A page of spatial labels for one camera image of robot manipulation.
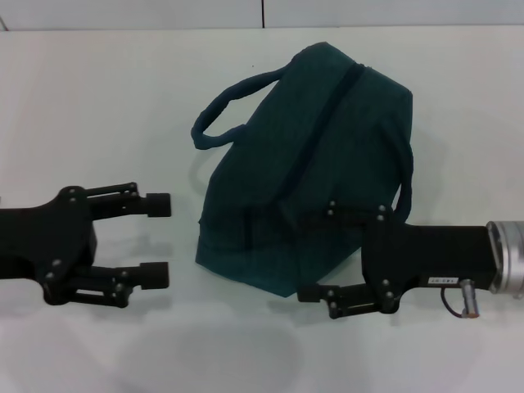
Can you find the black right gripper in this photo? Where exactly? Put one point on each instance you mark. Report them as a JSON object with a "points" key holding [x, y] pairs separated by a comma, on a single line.
{"points": [[430, 258]]}

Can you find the dark teal insulated lunch bag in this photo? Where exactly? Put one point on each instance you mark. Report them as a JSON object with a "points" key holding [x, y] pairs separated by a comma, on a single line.
{"points": [[311, 163]]}

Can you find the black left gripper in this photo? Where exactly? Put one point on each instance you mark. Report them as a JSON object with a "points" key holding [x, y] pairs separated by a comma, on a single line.
{"points": [[49, 241]]}

